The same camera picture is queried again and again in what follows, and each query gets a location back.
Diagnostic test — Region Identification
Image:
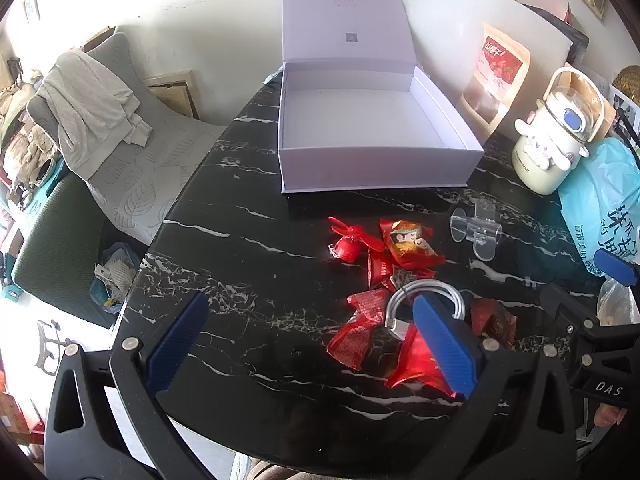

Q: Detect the red gold character snack packet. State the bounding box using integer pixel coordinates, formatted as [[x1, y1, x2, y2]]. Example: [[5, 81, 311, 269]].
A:
[[385, 323, 456, 398]]

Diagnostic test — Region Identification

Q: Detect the dark brown candy packet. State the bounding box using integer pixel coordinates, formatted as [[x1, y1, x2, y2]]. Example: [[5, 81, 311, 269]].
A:
[[471, 298, 518, 350]]

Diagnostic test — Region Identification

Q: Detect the white usb cable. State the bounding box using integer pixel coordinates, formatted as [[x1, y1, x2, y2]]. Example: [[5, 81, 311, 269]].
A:
[[383, 278, 468, 344]]

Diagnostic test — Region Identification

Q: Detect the red candy packet white text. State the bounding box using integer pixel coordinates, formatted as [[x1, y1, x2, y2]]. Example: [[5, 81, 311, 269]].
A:
[[326, 288, 390, 370]]

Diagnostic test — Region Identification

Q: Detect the red ketchup style snack packet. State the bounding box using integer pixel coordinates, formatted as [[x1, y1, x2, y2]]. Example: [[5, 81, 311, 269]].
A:
[[367, 252, 436, 292]]

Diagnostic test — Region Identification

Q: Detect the red cartoon figure snack packet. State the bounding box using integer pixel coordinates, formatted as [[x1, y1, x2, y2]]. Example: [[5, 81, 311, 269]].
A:
[[378, 219, 446, 271]]

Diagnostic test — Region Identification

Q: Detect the clear acrylic holder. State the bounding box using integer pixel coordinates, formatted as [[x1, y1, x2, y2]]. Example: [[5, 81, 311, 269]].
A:
[[449, 200, 502, 262]]

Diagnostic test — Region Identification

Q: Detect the small red bow candy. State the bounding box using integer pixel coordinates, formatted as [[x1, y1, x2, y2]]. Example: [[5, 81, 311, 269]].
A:
[[328, 217, 385, 263]]

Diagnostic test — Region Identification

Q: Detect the person's right hand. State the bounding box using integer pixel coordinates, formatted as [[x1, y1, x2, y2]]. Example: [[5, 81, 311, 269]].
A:
[[594, 404, 627, 428]]

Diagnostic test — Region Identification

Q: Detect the clear plastic bag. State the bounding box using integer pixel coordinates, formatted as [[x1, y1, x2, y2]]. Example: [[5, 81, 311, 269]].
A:
[[597, 278, 640, 326]]

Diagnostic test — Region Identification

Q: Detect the light blue plastic bag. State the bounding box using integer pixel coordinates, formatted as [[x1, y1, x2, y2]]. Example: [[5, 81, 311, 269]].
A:
[[558, 138, 639, 278]]

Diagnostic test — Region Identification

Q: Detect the trash bag on floor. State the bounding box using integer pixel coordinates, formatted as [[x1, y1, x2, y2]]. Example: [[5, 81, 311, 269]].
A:
[[89, 242, 141, 314]]

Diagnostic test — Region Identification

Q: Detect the printed photo leaflet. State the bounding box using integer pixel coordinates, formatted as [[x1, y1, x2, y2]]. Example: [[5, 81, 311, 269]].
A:
[[608, 84, 639, 133]]

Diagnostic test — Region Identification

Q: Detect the dark green sofa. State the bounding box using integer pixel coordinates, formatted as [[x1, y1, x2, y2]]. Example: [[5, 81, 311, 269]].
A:
[[12, 174, 116, 328]]

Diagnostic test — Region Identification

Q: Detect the white cartoon dog water bottle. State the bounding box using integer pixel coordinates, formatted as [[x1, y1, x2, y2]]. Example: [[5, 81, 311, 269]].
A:
[[512, 64, 606, 195]]

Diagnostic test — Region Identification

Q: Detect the brown paper bag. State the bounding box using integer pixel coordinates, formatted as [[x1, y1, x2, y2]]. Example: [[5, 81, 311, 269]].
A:
[[592, 96, 616, 142]]

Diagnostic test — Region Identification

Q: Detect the grey leaf pattern chair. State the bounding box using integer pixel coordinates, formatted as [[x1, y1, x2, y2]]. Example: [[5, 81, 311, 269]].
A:
[[27, 32, 224, 245]]

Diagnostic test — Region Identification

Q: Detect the black board behind foam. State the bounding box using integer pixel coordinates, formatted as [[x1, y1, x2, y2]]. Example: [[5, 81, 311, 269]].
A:
[[526, 4, 590, 66]]

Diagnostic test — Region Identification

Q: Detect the kraft hawthorn snack pouch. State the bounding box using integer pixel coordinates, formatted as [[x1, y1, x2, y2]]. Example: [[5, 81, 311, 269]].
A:
[[457, 23, 530, 145]]

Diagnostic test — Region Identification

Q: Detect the pile of clothes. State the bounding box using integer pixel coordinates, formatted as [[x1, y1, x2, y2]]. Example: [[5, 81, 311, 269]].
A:
[[1, 58, 61, 209]]

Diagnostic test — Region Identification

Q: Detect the grey sweatshirt on chair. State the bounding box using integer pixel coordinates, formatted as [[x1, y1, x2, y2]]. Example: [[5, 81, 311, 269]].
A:
[[37, 50, 153, 180]]

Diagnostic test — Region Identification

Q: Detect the open lavender gift box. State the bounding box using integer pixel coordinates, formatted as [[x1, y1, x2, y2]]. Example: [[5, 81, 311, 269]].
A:
[[278, 0, 484, 194]]

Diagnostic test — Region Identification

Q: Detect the white foam board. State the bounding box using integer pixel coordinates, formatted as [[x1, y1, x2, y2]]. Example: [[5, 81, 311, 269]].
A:
[[402, 0, 572, 140]]

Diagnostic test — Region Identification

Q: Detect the wooden picture frame on floor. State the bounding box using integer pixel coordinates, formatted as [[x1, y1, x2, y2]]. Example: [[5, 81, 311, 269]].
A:
[[143, 70, 201, 119]]

